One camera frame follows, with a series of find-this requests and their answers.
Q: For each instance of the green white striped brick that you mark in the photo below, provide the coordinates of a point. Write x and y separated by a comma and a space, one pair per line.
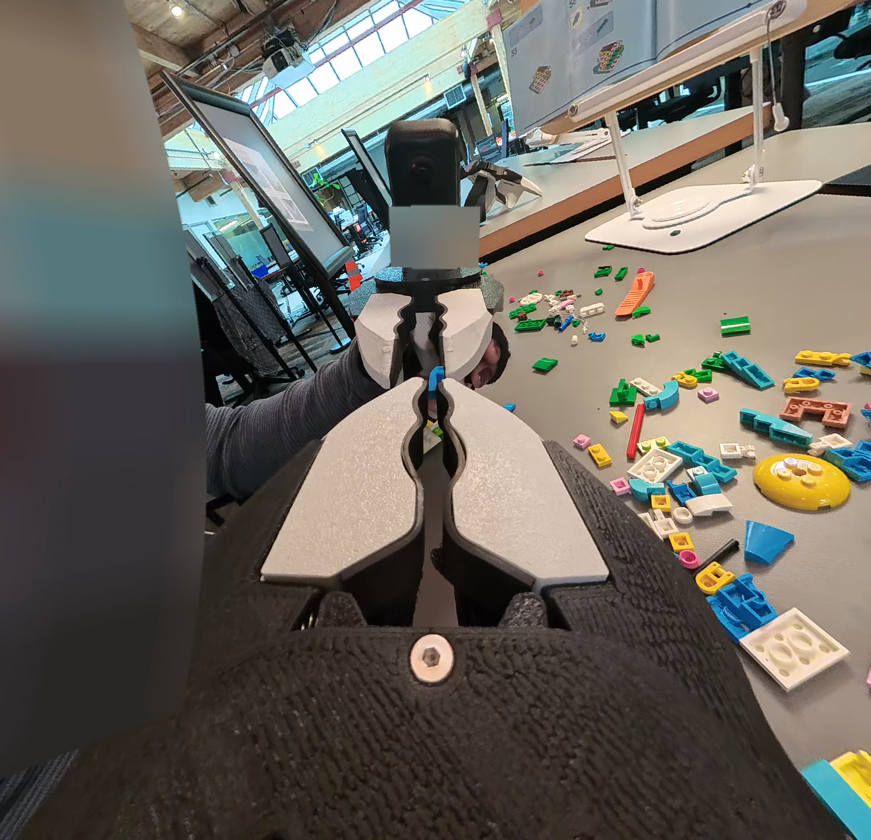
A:
735, 327

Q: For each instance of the wooden edged grey table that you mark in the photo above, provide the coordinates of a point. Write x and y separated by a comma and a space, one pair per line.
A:
701, 149

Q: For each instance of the orange brick separator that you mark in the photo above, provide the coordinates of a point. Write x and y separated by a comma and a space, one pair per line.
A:
636, 292

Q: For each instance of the large yellow panel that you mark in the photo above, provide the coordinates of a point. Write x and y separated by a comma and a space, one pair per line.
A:
856, 772

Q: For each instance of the yellow hollow brick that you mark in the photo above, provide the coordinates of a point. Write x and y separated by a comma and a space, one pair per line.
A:
714, 579

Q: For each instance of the open instruction booklet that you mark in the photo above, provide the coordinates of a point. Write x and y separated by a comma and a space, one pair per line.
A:
612, 37

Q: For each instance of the ceiling mounted projector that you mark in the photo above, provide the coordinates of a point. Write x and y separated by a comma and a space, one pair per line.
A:
282, 54

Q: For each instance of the black computer monitor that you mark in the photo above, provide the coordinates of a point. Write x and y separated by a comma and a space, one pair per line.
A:
367, 166

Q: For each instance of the red bar brick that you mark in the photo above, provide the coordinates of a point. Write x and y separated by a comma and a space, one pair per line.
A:
636, 431

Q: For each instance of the spare black grey gripper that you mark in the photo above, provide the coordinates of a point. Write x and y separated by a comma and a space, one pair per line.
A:
503, 183

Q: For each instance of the long light blue slope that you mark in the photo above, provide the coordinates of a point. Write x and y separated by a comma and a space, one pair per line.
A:
776, 428

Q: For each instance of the green grille brick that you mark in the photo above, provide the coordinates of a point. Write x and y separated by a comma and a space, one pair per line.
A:
622, 394

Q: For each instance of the person's left forearm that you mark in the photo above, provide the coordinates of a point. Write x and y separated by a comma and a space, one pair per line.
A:
286, 425

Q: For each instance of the person's left hand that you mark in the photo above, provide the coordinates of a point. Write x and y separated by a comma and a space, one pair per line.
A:
486, 370

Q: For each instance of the blue bracket brick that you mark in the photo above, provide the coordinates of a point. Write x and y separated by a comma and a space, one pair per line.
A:
738, 612

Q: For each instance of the terracotta notched plate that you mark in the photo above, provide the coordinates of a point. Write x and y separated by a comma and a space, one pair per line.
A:
816, 411

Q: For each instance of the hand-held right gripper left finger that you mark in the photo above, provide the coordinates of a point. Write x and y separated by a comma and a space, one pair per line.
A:
340, 499

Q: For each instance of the scattered small toy bricks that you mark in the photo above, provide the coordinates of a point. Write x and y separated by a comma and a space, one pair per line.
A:
687, 455

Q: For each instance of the orange traffic cone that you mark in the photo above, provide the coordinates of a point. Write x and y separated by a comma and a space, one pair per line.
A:
354, 278

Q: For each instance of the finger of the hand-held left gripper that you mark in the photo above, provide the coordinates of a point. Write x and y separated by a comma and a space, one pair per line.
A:
469, 336
378, 340

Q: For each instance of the white desk lamp stand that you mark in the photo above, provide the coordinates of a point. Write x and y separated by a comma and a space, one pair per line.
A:
762, 200

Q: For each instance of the large display on easel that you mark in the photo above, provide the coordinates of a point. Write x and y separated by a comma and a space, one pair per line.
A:
265, 159

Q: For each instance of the large white square plate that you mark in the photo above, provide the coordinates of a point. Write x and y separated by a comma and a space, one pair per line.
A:
793, 649

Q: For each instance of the black mesh office chair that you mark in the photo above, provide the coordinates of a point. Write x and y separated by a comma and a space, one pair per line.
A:
252, 322

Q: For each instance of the white narrow plate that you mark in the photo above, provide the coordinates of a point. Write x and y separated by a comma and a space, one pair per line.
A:
645, 386

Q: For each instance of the light blue curved brick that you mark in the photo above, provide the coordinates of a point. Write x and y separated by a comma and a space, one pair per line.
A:
663, 397

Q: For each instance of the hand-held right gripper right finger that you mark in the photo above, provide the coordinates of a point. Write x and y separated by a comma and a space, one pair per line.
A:
517, 499

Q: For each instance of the black bar brick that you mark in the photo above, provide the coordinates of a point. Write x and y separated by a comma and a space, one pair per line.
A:
720, 553

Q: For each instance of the white round hole plate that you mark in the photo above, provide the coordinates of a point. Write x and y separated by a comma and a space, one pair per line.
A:
653, 465

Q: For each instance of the green tile brick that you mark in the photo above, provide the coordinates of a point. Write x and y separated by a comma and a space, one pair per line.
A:
544, 364

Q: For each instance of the yellow flat plate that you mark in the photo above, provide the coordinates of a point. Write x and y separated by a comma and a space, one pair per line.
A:
820, 359

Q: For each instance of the yellow round dish brick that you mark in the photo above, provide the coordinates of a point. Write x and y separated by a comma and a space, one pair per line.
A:
776, 489

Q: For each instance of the blue fan shaped wedge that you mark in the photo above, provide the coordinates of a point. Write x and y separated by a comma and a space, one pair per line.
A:
765, 544

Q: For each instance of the large light blue panel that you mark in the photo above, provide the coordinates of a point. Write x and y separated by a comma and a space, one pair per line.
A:
833, 809

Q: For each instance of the ceiling spot lamp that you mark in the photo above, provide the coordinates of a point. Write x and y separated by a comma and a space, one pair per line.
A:
176, 10

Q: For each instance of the light blue stepped slope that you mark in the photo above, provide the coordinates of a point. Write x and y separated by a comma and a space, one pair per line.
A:
748, 370

